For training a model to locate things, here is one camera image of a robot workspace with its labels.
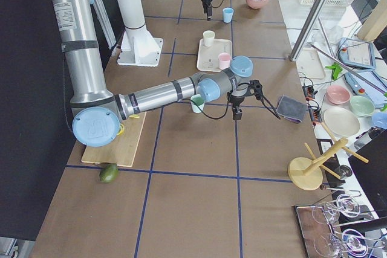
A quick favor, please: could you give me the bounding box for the small blue bowl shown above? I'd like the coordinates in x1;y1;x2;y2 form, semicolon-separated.
371;111;387;130

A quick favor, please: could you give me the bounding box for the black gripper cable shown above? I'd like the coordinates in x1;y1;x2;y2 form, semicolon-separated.
198;94;233;119

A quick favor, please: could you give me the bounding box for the wooden cup tree stand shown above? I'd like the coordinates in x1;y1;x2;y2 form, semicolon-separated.
288;123;369;190

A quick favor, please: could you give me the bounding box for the grey folded cloth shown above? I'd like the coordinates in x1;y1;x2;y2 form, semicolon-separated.
276;95;307;123

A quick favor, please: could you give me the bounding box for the cream plate bowl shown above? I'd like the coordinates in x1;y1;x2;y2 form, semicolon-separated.
323;107;360;137

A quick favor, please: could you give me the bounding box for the pink cup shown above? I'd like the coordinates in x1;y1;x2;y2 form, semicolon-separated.
218;53;232;70

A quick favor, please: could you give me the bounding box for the wine glass upper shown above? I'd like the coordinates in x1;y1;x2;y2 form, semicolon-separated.
311;194;373;225

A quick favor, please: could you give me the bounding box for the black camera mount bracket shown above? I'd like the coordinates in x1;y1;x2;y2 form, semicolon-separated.
250;80;281;120

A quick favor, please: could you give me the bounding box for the blue teach pendant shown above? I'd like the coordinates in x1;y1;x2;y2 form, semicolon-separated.
344;69;386;109
338;37;376;69

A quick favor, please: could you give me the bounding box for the wine glass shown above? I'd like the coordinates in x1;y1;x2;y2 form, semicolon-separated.
311;194;373;225
313;229;386;257

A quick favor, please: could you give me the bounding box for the small pink bowl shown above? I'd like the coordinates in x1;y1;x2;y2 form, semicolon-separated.
327;85;351;105

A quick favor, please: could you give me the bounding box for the cream rabbit tray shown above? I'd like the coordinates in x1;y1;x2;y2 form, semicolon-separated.
197;39;232;72

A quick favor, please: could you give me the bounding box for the blue teach pendant lower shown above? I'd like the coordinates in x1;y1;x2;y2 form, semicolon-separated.
344;69;386;109

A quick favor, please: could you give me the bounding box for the green avocado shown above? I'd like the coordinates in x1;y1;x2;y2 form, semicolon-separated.
99;164;119;183

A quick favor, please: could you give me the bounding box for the blue teach pendant upper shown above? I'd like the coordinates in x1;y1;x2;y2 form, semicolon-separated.
338;37;376;69

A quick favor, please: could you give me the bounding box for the white pedestal column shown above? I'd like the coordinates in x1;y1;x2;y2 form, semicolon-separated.
117;0;163;67

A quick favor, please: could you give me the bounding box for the wine glass lower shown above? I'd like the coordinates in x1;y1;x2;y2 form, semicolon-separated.
313;229;386;257

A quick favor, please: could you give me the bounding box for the green cup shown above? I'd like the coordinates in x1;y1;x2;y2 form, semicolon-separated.
190;94;205;114

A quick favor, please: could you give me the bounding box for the green clamp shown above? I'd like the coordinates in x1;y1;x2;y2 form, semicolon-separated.
325;62;343;80

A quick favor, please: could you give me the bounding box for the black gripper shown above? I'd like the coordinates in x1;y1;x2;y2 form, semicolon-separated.
227;92;250;120
201;0;212;21

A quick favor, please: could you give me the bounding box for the light blue cup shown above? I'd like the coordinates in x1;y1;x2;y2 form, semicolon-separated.
223;7;234;24

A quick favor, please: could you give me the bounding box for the aluminium frame post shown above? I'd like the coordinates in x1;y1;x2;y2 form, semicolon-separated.
290;0;327;62

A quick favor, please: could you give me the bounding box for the spare cream tray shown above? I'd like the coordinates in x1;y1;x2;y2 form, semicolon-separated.
296;48;326;80

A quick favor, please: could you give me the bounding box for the wooden cutting board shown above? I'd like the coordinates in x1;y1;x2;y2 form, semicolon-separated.
81;112;146;167

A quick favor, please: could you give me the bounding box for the cream yellow cup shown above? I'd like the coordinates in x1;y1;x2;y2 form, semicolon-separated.
203;30;215;47

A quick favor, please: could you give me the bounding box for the small green bowl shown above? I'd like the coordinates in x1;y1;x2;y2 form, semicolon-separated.
350;95;375;117

